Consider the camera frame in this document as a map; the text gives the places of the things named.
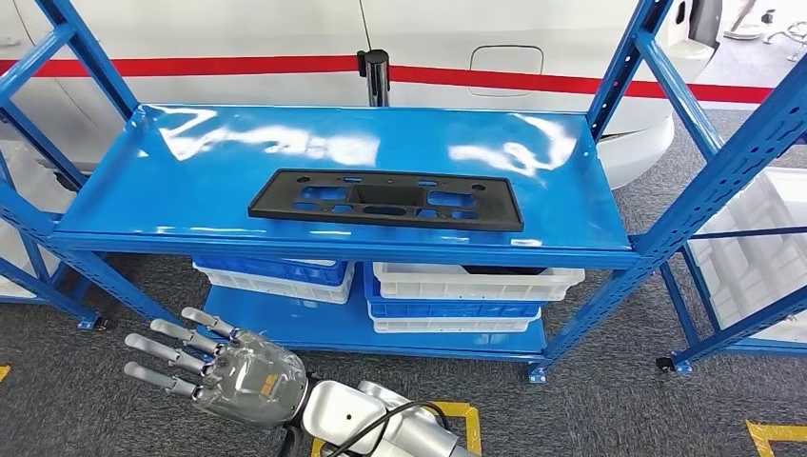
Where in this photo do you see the black plastic plate with cutouts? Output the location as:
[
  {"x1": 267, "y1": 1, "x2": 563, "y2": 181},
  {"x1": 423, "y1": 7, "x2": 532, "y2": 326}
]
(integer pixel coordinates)
[{"x1": 247, "y1": 168, "x2": 525, "y2": 233}]

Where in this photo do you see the blue steel shelf rack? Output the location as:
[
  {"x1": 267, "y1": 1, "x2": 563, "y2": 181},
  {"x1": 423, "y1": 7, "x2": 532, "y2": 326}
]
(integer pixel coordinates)
[
  {"x1": 0, "y1": 145, "x2": 111, "y2": 332},
  {"x1": 655, "y1": 167, "x2": 807, "y2": 376},
  {"x1": 0, "y1": 0, "x2": 807, "y2": 386}
]

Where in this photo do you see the white car with red stripe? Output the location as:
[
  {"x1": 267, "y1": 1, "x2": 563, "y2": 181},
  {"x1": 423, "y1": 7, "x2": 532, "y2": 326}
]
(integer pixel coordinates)
[{"x1": 0, "y1": 0, "x2": 774, "y2": 190}]

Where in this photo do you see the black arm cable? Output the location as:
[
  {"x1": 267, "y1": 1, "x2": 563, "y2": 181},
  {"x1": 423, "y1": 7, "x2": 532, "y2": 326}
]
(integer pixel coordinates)
[{"x1": 277, "y1": 401, "x2": 452, "y2": 457}]

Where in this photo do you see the black-topped chrome stanchion post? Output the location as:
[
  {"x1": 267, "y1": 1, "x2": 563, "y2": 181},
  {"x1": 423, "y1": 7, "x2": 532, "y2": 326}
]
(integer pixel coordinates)
[{"x1": 356, "y1": 49, "x2": 391, "y2": 109}]

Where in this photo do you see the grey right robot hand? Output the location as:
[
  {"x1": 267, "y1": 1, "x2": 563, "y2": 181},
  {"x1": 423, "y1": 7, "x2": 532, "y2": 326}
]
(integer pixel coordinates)
[{"x1": 123, "y1": 307, "x2": 310, "y2": 431}]

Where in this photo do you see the black part in bin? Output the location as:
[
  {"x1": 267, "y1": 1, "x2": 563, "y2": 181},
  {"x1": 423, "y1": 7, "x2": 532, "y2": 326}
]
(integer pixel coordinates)
[{"x1": 460, "y1": 265, "x2": 548, "y2": 277}]

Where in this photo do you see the large white plastic crate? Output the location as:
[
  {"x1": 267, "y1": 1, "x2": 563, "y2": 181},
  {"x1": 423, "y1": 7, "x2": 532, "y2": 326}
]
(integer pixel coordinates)
[
  {"x1": 0, "y1": 141, "x2": 77, "y2": 298},
  {"x1": 687, "y1": 167, "x2": 807, "y2": 345}
]

